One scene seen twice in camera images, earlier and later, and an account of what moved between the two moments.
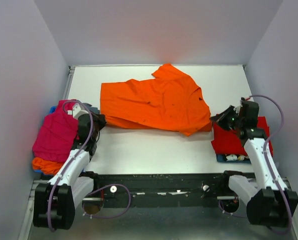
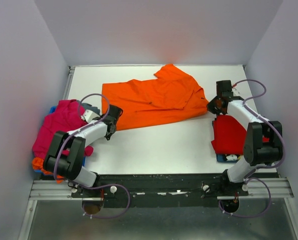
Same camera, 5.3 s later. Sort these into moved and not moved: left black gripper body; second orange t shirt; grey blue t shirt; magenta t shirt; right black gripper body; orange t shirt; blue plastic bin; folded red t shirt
Moved: right black gripper body; left black gripper body; orange t shirt
Not moved: magenta t shirt; blue plastic bin; folded red t shirt; second orange t shirt; grey blue t shirt
